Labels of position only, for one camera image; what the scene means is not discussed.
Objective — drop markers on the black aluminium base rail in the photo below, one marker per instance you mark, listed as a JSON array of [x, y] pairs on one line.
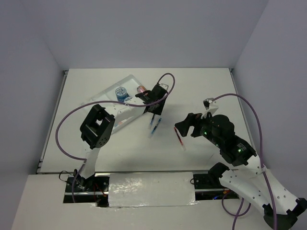
[[205, 189]]

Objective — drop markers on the red ink refill tube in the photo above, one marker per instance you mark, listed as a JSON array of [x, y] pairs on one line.
[[179, 138]]

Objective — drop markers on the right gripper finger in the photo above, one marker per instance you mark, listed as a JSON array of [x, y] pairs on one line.
[[193, 119], [183, 127]]

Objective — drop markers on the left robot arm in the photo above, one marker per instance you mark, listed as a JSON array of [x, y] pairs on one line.
[[101, 122]]

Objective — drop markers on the blue round jar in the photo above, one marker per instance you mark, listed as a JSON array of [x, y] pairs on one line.
[[128, 100], [121, 94]]

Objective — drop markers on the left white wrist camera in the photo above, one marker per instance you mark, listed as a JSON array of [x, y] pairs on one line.
[[164, 86]]

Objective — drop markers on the pink capped clear tube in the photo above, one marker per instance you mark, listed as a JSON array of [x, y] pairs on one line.
[[141, 89]]

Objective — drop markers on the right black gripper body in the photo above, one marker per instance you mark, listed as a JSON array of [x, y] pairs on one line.
[[204, 129]]

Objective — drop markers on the white compartment organizer tray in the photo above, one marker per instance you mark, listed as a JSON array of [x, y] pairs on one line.
[[122, 112]]

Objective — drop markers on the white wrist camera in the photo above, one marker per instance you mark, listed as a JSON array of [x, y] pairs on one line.
[[164, 86], [210, 108]]

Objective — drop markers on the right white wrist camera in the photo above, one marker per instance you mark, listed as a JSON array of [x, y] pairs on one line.
[[210, 108]]

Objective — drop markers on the silver foil tape sheet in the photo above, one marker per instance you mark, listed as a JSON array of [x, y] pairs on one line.
[[168, 189]]

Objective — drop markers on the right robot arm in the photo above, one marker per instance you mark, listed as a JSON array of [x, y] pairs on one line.
[[257, 185]]

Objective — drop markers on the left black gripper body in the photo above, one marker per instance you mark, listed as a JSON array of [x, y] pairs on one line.
[[163, 100]]

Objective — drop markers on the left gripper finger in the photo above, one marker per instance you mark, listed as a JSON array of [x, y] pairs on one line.
[[143, 96], [155, 109]]

